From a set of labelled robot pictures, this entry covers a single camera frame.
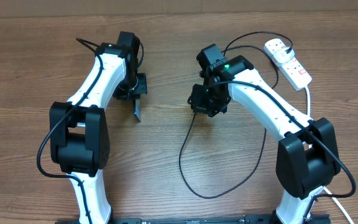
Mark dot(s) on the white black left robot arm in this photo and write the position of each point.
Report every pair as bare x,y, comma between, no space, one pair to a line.
78,136

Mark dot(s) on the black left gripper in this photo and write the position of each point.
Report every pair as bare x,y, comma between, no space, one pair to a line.
141,88

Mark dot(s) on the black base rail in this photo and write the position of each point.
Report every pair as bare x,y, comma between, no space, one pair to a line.
247,219

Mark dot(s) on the white charger plug adapter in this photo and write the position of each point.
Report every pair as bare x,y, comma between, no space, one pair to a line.
282,56

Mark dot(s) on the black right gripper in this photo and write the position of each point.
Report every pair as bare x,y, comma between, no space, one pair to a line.
201,106

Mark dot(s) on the white power extension strip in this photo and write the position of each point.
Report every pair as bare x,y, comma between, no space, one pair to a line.
295,73

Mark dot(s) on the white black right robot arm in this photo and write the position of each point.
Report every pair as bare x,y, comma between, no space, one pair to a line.
307,154

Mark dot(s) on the smartphone with teal screen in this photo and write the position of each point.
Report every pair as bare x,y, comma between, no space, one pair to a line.
137,110

